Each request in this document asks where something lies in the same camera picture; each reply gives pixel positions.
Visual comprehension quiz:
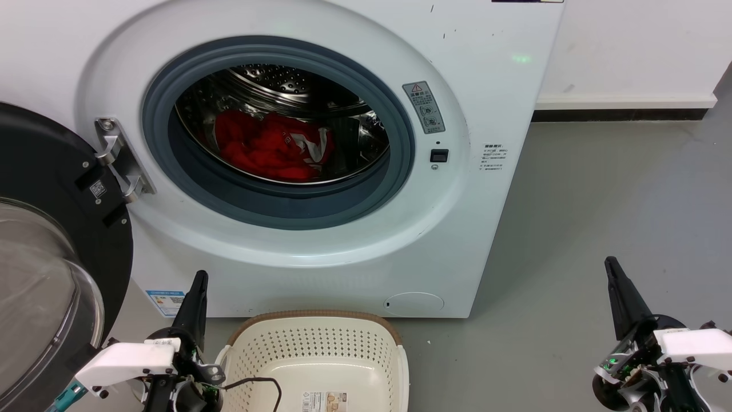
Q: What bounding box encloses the blue energy label sticker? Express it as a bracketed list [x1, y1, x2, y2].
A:
[145, 289, 187, 318]

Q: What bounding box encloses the white front-load washing machine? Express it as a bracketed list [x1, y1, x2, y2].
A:
[0, 0, 567, 319]

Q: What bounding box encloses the round filter cover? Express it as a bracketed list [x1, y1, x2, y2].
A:
[384, 292, 445, 315]

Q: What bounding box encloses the small white text sticker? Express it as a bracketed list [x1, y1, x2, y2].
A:
[479, 143, 507, 173]

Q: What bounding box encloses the steel washing machine drum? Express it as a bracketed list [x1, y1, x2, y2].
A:
[174, 64, 391, 185]

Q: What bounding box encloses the black washer door with glass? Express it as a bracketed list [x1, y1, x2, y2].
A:
[0, 102, 135, 412]

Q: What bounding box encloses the thin black cable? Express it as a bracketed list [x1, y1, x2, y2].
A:
[222, 377, 283, 412]

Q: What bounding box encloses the cream plastic laundry basket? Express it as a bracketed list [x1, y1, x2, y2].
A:
[214, 310, 410, 412]

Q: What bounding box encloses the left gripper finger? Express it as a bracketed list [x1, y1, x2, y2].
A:
[172, 271, 202, 343]
[189, 271, 209, 350]

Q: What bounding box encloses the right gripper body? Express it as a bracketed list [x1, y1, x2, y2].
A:
[592, 318, 732, 412]

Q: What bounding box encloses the grey rubber door gasket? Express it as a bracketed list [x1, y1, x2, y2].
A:
[142, 35, 416, 231]

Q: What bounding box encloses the metal door hinge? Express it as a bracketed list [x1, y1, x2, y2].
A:
[94, 117, 156, 204]

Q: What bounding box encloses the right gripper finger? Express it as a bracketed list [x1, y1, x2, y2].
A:
[604, 257, 636, 342]
[610, 257, 654, 332]

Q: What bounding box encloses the white wall baseboard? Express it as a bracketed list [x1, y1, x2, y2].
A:
[535, 94, 718, 111]

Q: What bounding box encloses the grey warning sticker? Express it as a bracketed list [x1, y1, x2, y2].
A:
[402, 81, 445, 135]

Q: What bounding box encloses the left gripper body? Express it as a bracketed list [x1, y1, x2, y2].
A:
[74, 338, 225, 412]

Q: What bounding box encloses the red garment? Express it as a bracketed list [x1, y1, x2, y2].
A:
[214, 110, 336, 183]

